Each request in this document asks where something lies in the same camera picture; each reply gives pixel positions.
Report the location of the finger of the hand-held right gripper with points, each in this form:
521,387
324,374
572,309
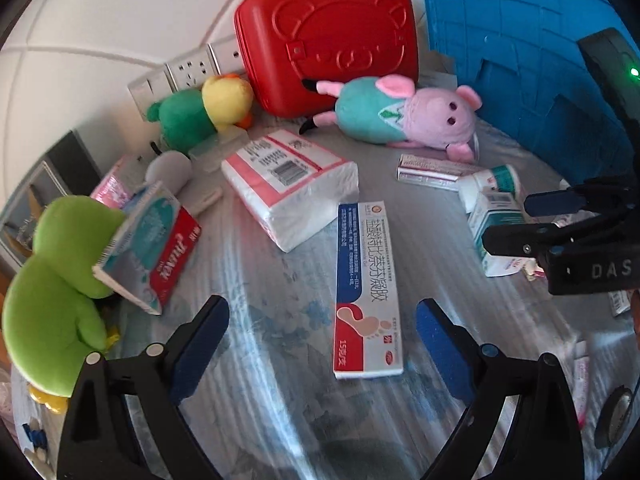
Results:
550,203
515,240

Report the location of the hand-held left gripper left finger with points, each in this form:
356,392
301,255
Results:
200,350

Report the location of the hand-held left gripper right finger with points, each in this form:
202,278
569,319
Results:
445,350

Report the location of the teal white carton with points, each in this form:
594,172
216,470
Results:
492,210

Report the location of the white bottle teal cap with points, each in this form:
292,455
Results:
495,180

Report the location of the blue red ointment box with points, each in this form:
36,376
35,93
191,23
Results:
367,285

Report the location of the green frog plush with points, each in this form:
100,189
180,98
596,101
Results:
50,310

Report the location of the black tape roll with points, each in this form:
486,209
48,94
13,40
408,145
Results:
600,430

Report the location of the large pink tissue pack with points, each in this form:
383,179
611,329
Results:
300,195

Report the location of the blue plastic storage crate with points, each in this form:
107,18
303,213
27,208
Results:
500,25

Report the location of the long white pink box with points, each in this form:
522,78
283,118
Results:
430,172

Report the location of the pink white tube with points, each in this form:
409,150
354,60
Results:
580,390

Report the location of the red teal box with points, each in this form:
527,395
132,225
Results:
145,240

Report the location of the white pen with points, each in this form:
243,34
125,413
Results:
205,202

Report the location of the pink pig plush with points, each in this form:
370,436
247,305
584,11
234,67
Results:
400,110

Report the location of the small blue toy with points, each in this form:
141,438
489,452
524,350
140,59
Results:
35,437

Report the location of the clear plastic case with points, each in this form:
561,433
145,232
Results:
220,146

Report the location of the black gift box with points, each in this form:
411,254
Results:
75,160

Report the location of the green yellow duck plush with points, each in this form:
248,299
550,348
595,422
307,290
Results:
200,110

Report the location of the red toy suitcase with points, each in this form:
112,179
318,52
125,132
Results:
325,35

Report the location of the grey wall switch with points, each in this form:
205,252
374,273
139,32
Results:
147,91

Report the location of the white wall socket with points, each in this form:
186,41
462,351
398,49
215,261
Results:
226,52
192,70

